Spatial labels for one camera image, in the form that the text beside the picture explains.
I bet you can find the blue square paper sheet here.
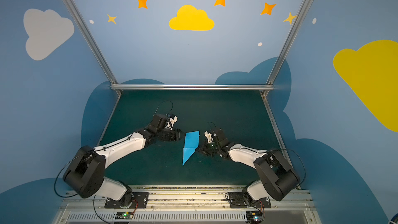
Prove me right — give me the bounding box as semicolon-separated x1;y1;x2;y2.
182;131;200;165

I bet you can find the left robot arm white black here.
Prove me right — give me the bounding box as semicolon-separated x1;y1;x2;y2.
63;114;184;208

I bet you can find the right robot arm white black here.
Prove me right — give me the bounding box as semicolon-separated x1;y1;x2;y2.
195;129;301;204

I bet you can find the back horizontal aluminium bar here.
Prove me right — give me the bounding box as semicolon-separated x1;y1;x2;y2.
111;84;274;91

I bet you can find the right green circuit board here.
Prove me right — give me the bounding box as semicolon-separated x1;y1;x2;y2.
246;212;263;224

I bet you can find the green circuit board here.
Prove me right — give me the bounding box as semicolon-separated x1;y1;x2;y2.
115;212;134;220
246;212;263;224

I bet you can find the left green circuit board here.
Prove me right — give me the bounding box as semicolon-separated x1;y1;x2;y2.
115;212;134;220

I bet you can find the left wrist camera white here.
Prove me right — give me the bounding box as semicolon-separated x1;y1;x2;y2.
166;114;178;130

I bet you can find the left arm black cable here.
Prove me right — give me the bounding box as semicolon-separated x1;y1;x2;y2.
53;100;174;224

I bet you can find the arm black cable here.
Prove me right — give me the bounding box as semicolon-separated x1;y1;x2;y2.
206;121;307;222
53;100;174;224

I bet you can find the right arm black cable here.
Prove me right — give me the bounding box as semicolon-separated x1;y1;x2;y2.
206;121;307;222

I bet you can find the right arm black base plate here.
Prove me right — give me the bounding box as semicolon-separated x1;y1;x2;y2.
225;192;271;209

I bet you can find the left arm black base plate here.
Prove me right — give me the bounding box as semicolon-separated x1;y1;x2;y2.
104;192;149;209

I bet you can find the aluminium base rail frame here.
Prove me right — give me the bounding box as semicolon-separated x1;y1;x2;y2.
53;185;321;224

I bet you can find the left slanted aluminium post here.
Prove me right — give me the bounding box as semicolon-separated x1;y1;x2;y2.
62;0;118;85

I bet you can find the slanted aluminium post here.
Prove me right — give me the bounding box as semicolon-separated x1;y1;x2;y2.
261;0;314;99
62;0;118;85

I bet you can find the right slanted aluminium post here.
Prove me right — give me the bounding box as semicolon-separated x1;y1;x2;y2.
261;0;314;99

